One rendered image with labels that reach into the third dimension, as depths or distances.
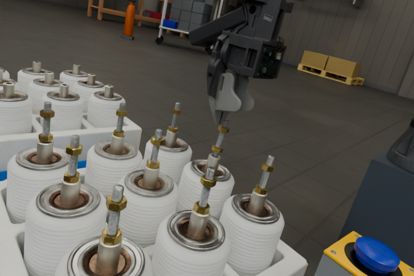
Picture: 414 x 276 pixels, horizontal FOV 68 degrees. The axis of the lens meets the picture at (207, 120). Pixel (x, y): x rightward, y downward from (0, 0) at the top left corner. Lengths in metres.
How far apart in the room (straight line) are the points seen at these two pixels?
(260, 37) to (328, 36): 6.88
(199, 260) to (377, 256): 0.18
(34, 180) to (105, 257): 0.20
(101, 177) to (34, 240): 0.17
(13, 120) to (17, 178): 0.29
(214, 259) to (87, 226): 0.16
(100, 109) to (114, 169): 0.34
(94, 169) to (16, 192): 0.12
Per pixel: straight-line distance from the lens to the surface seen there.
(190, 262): 0.38
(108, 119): 0.87
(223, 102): 0.49
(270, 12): 0.46
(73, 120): 0.83
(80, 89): 0.96
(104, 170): 0.55
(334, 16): 7.35
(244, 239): 0.47
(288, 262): 0.54
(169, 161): 0.60
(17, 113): 0.79
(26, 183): 0.51
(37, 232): 0.43
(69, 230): 0.41
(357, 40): 7.13
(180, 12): 8.61
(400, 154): 0.79
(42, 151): 0.52
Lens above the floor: 0.50
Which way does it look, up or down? 17 degrees down
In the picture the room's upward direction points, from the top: 13 degrees clockwise
